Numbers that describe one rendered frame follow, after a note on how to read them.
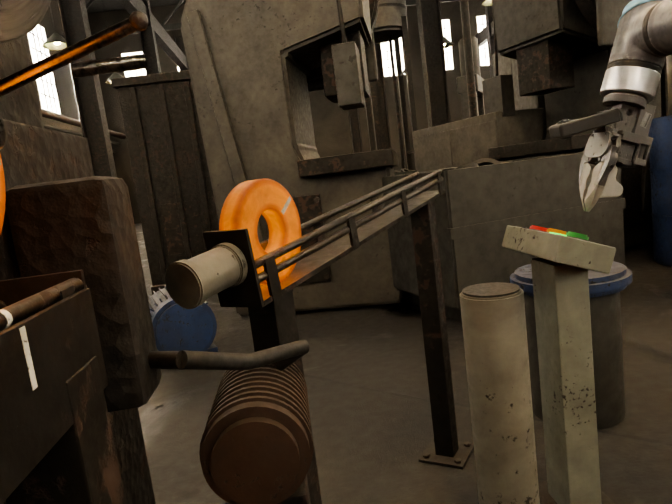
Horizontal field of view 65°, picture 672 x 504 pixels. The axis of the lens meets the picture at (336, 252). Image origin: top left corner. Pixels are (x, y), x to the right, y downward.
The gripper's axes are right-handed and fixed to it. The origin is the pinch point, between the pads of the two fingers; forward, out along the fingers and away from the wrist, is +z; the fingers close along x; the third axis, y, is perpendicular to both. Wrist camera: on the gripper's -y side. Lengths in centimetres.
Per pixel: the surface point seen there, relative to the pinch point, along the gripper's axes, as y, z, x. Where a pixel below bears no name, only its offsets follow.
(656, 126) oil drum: 149, -70, 202
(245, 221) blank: -59, 15, -22
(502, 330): -10.5, 26.1, -2.7
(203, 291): -62, 23, -32
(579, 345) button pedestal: 8.2, 27.0, 2.1
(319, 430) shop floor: -29, 81, 61
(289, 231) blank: -53, 15, -14
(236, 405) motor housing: -55, 34, -36
